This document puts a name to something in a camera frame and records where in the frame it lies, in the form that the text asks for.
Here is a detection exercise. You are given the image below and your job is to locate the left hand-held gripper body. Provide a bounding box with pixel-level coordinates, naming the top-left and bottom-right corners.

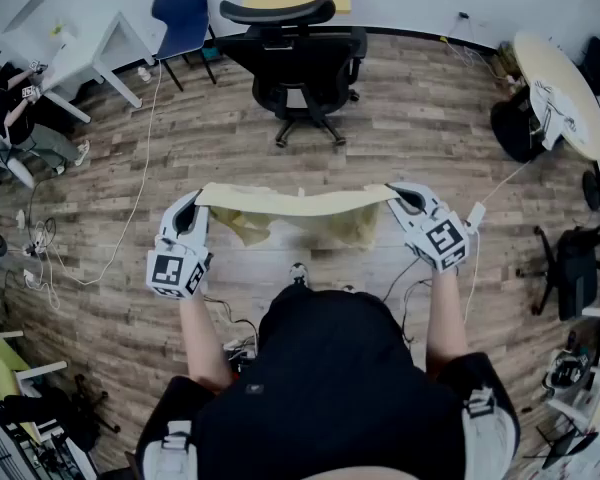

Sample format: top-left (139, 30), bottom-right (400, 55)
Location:
top-left (145, 231), bottom-right (215, 300)

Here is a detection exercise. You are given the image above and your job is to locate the round wooden table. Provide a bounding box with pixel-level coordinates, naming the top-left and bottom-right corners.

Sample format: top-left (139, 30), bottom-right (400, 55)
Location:
top-left (512, 30), bottom-right (600, 162)

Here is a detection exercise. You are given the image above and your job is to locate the person's left forearm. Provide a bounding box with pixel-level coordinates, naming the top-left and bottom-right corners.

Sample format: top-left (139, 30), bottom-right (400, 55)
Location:
top-left (178, 287), bottom-right (234, 394)

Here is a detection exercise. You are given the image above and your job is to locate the long white cable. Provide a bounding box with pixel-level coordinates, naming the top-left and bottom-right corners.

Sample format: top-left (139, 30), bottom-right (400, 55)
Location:
top-left (44, 57), bottom-right (164, 289)

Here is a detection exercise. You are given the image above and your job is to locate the black office chair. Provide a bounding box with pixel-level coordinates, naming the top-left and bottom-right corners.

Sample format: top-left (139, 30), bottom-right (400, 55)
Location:
top-left (214, 0), bottom-right (369, 149)

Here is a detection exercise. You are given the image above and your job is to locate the black swivel chair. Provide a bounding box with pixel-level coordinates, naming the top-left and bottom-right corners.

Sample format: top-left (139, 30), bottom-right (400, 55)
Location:
top-left (517, 225), bottom-right (600, 322)

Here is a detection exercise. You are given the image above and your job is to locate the black and white gadget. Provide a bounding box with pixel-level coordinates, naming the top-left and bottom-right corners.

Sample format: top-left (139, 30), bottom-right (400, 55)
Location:
top-left (542, 350), bottom-right (592, 395)

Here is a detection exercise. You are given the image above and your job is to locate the white printed bag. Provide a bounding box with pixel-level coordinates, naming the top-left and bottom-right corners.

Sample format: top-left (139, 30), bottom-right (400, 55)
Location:
top-left (528, 80), bottom-right (581, 151)

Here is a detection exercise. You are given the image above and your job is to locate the pale yellow garment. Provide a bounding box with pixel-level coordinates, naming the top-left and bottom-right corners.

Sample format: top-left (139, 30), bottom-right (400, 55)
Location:
top-left (194, 181), bottom-right (401, 252)

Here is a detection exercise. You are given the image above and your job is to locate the brown woven basket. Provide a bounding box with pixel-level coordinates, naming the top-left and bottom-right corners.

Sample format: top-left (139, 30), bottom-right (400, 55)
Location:
top-left (497, 41), bottom-right (519, 77)

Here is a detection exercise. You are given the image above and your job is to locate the white shoulder strap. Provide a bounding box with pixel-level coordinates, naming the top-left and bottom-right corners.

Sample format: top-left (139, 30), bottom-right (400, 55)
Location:
top-left (142, 420), bottom-right (199, 480)
top-left (462, 387), bottom-right (519, 480)

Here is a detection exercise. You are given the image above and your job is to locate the lime green sheet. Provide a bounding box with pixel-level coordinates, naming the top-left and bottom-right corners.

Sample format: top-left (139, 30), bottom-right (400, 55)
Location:
top-left (0, 322), bottom-right (32, 399)

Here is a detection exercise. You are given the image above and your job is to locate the white power adapter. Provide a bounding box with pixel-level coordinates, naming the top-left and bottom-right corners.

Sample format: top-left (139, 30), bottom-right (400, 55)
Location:
top-left (466, 201), bottom-right (488, 235)

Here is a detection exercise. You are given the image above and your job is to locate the person's black shirt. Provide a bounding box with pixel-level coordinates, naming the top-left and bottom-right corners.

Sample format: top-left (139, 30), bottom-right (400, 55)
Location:
top-left (134, 287), bottom-right (521, 480)

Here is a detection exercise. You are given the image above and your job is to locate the person's right forearm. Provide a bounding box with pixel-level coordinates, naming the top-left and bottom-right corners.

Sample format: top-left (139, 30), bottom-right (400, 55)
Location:
top-left (423, 265), bottom-right (469, 375)

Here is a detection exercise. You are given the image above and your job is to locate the blue plastic chair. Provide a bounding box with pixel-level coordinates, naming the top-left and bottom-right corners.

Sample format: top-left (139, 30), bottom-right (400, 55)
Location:
top-left (151, 0), bottom-right (219, 93)

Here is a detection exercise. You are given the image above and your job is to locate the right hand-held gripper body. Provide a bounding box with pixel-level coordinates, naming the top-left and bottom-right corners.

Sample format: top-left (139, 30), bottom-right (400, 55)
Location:
top-left (403, 206), bottom-right (471, 273)

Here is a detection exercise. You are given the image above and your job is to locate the black round stool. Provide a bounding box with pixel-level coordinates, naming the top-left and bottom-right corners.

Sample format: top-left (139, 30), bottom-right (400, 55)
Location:
top-left (489, 85), bottom-right (549, 164)

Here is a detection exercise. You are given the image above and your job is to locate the black floor cable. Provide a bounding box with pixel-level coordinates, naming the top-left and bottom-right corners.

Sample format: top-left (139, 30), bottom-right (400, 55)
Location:
top-left (202, 295), bottom-right (259, 364)
top-left (382, 255), bottom-right (434, 344)

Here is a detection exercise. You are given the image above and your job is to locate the white table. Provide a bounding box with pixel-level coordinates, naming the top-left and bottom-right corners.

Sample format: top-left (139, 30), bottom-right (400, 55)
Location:
top-left (0, 10), bottom-right (156, 124)

